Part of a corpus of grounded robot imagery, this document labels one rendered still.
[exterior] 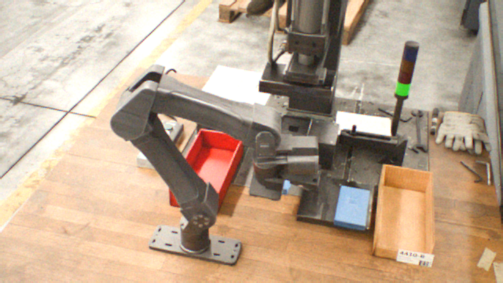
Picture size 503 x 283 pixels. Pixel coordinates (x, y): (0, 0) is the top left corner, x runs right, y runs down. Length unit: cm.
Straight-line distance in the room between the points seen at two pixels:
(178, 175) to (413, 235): 57
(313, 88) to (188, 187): 43
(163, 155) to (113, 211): 34
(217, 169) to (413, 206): 50
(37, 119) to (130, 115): 244
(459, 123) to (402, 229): 50
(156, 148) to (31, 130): 232
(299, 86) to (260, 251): 41
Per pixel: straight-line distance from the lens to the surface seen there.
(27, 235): 140
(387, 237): 137
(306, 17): 134
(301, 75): 138
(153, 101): 103
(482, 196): 157
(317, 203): 140
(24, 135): 336
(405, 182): 150
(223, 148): 157
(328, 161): 152
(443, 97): 379
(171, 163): 113
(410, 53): 154
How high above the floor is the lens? 185
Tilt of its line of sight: 36 degrees down
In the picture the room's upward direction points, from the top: 2 degrees clockwise
